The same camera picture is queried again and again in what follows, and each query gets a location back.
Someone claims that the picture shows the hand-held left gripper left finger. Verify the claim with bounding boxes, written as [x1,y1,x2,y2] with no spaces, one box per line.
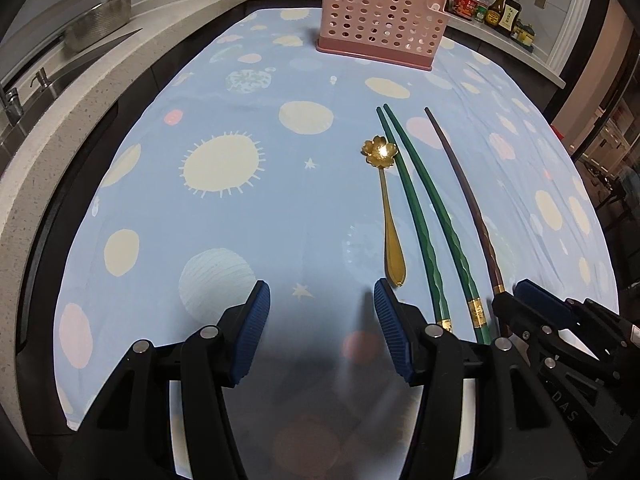
[107,280,272,388]

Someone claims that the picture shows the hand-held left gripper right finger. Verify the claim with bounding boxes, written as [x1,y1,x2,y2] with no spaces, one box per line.
[373,279,538,388]

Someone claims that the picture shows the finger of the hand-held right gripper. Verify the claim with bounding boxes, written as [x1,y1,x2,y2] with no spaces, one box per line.
[491,291,618,378]
[514,280,628,348]

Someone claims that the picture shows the gold flower-shaped spoon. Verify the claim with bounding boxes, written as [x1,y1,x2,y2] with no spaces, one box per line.
[361,135,408,289]

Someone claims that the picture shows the green chopstick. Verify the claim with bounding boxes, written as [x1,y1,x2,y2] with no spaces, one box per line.
[376,106,455,335]
[382,103,493,346]

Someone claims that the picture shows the brown chopstick with gold band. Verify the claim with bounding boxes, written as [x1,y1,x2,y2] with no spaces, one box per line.
[424,106,513,338]

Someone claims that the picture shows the pink perforated utensil holder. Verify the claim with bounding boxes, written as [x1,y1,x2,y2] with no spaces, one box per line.
[316,0,449,72]

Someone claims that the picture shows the blue printed tablecloth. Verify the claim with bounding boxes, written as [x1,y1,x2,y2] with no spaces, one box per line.
[54,6,623,480]

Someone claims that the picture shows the small seasoning jars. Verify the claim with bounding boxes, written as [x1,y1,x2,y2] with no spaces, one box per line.
[512,19,536,52]

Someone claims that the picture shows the large dark soy sauce bottle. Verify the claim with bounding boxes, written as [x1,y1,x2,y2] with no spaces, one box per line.
[497,0,523,37]

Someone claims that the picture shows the dark sauce bottle yellow cap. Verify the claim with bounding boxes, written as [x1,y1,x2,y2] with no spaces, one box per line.
[484,0,507,28]

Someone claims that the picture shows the stainless steel sink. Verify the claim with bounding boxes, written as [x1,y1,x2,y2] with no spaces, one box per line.
[0,30,143,161]

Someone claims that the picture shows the chrome kitchen faucet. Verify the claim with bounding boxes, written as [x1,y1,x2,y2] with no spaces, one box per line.
[2,87,23,126]

